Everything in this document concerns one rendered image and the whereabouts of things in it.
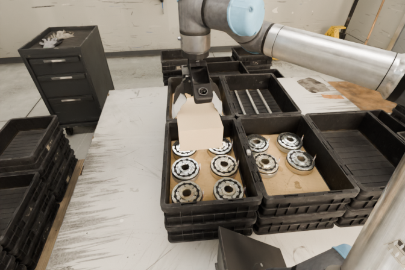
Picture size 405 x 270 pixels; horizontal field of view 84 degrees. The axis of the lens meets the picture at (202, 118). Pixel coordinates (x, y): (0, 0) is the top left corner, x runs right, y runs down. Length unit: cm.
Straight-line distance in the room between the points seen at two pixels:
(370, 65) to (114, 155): 104
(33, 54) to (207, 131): 179
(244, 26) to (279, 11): 394
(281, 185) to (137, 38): 357
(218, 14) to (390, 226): 44
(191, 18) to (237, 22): 11
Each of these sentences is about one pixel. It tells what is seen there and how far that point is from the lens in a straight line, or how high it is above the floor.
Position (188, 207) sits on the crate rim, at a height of 93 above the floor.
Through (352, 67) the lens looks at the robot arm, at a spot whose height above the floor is 133.
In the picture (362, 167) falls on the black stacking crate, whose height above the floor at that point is 83.
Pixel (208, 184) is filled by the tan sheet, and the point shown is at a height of 83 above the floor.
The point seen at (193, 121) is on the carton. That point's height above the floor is 113.
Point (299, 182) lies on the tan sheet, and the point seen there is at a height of 83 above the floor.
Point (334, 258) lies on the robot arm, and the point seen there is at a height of 101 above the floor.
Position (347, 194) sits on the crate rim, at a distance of 83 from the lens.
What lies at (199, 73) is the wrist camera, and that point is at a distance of 57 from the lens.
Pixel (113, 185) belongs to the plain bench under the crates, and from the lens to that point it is 107.
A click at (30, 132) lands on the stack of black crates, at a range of 196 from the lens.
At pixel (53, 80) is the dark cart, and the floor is 62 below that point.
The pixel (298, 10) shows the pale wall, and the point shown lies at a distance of 455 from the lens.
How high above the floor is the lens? 151
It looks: 37 degrees down
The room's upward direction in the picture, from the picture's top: straight up
